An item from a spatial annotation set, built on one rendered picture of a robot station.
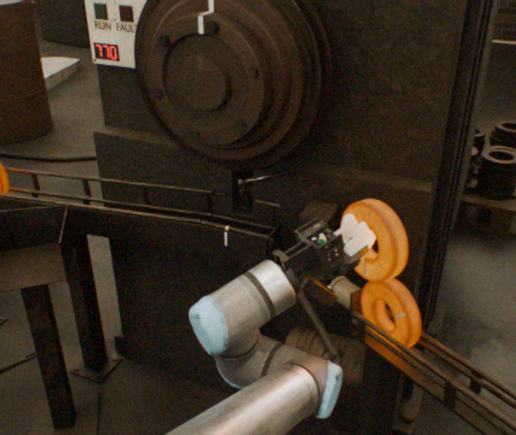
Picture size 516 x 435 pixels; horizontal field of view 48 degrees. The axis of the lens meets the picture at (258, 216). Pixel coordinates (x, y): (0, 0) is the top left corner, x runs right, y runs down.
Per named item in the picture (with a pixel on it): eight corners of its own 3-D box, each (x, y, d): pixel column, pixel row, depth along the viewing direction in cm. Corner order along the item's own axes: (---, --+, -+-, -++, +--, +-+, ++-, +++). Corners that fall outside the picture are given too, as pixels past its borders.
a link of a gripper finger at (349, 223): (374, 205, 104) (334, 230, 101) (378, 230, 107) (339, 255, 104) (362, 198, 106) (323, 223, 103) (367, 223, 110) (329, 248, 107)
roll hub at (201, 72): (164, 129, 139) (154, 6, 125) (272, 147, 129) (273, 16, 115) (151, 136, 134) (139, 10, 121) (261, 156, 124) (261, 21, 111)
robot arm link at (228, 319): (191, 332, 101) (178, 299, 94) (250, 295, 105) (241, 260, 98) (218, 370, 95) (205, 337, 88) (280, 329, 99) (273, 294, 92)
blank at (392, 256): (352, 188, 111) (339, 192, 110) (412, 212, 99) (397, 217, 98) (351, 259, 118) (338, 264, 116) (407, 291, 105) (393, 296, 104)
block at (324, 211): (308, 274, 158) (311, 196, 146) (336, 280, 155) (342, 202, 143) (293, 295, 149) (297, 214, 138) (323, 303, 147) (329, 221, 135)
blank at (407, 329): (385, 345, 128) (373, 350, 126) (363, 278, 129) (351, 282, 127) (431, 347, 114) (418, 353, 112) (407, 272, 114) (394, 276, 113)
